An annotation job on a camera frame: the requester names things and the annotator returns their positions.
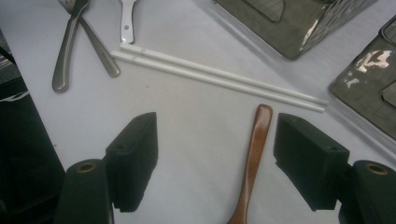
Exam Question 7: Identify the white chopstick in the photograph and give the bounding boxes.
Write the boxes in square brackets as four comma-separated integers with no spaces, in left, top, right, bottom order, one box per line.
[120,42,330,106]
[110,50,326,113]

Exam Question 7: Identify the smoky transparent plastic bin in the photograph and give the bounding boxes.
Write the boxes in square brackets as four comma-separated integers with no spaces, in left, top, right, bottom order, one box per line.
[329,15,396,141]
[214,0,379,61]

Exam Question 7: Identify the white ceramic spoon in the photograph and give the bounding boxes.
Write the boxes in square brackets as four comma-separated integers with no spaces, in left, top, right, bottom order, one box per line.
[120,0,138,45]

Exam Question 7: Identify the brown wooden spoon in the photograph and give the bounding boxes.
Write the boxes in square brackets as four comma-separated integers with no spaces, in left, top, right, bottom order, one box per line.
[227,104,274,224]

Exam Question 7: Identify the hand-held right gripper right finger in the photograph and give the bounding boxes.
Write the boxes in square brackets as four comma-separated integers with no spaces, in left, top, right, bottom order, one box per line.
[273,112,350,212]

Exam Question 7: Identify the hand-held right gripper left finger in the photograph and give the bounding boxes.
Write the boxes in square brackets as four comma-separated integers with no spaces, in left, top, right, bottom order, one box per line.
[106,111,159,214]

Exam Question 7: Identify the silver metal cutlery piece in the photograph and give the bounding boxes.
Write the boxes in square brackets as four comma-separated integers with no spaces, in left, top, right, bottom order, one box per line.
[51,0,92,93]

